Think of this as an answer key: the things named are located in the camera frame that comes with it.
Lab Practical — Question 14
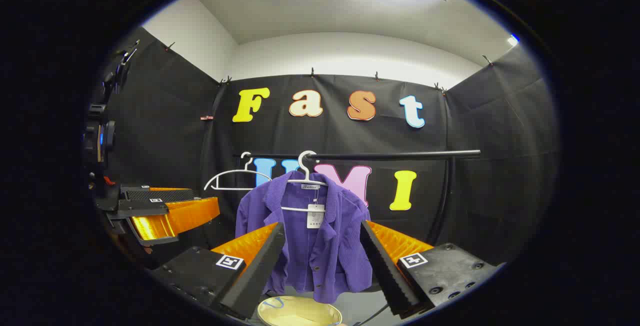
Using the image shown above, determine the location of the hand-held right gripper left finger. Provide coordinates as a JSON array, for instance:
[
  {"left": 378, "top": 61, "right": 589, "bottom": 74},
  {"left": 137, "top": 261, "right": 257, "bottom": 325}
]
[{"left": 149, "top": 222, "right": 287, "bottom": 321}]

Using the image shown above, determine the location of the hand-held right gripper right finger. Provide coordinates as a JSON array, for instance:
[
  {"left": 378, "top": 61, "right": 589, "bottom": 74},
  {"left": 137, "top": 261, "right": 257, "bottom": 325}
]
[{"left": 359, "top": 220, "right": 503, "bottom": 318}]

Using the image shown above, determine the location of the purple corduroy jacket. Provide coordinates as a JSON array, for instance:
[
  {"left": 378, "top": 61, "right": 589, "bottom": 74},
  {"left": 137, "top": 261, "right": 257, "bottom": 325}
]
[{"left": 235, "top": 171, "right": 373, "bottom": 304}]

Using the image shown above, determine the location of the cream round laundry hamper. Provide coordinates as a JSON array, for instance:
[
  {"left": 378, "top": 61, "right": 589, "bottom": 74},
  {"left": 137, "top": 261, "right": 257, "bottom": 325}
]
[{"left": 256, "top": 295, "right": 344, "bottom": 326}]

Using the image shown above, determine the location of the plain white hanger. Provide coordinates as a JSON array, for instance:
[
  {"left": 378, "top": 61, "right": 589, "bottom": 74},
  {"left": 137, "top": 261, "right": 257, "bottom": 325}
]
[{"left": 204, "top": 152, "right": 273, "bottom": 192}]

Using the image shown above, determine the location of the white hanger with label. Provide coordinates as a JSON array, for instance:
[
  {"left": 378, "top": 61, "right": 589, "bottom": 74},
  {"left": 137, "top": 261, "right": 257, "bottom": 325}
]
[{"left": 280, "top": 150, "right": 331, "bottom": 213}]

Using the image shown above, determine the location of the black clothes rack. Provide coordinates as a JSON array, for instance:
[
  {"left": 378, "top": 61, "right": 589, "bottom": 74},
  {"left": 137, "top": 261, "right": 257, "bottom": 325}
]
[{"left": 232, "top": 149, "right": 482, "bottom": 244}]

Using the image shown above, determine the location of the white paper price tag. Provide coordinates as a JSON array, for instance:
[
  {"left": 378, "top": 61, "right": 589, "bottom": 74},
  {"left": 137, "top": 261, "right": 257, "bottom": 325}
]
[{"left": 306, "top": 204, "right": 326, "bottom": 229}]

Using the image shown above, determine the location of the black cable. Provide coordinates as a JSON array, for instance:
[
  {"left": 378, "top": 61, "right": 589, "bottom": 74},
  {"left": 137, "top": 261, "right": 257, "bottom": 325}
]
[{"left": 352, "top": 303, "right": 391, "bottom": 326}]

